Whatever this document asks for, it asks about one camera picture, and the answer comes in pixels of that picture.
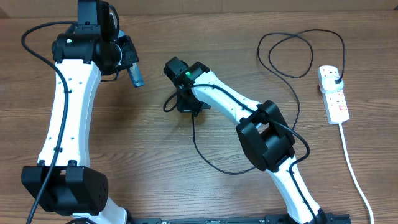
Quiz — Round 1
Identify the blue screen Galaxy smartphone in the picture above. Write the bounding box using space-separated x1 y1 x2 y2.
127 63 144 88

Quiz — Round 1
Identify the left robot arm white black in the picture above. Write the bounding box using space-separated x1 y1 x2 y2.
21 0 144 223

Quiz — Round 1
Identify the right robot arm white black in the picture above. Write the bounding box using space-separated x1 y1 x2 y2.
164 57 327 223

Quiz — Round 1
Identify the white charger plug adapter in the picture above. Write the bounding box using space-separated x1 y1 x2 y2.
319 77 344 94

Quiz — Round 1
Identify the white power strip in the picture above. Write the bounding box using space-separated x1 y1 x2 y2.
317 65 349 124

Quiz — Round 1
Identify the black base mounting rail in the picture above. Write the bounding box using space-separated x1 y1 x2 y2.
127 213 351 224

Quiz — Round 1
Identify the white power strip cord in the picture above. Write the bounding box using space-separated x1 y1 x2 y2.
338 122 375 224

